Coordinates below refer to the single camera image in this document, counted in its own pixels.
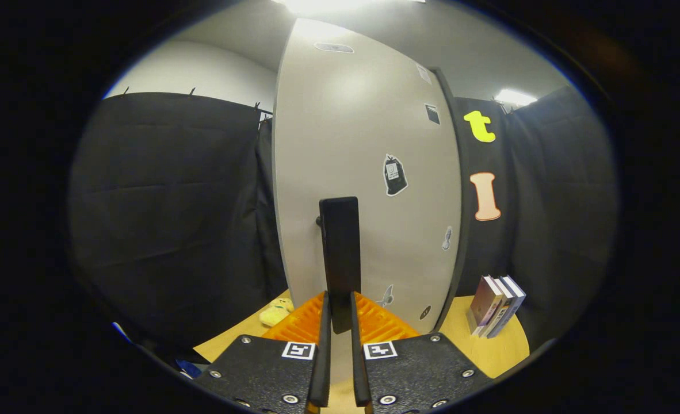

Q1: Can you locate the black backdrop cloth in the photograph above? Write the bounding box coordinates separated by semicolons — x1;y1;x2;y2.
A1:
67;86;620;351

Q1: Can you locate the blue spine book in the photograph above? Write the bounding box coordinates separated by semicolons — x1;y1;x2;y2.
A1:
488;275;526;339

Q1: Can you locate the dark grey cabinet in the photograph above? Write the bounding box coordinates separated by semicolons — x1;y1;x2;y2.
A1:
432;68;474;332

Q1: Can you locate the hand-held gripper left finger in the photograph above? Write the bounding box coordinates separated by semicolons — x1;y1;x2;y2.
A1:
193;290;332;414

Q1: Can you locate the large ceiling light panel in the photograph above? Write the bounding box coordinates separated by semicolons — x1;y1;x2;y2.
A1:
282;0;427;15

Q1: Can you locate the white spine book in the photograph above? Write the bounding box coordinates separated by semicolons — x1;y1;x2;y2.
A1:
481;276;516;338

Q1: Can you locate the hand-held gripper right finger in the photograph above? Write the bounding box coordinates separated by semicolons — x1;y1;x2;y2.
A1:
350;290;493;414

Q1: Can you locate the yellow plush toy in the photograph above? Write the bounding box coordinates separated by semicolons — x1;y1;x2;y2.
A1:
259;298;295;327

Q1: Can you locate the beige cabinet door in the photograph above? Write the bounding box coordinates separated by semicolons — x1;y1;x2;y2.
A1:
272;17;464;335

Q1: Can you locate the small ceiling light panel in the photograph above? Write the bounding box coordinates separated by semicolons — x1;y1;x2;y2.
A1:
494;89;537;107

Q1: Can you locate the black door handle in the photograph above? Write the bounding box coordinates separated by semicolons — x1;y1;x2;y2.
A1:
316;197;362;335

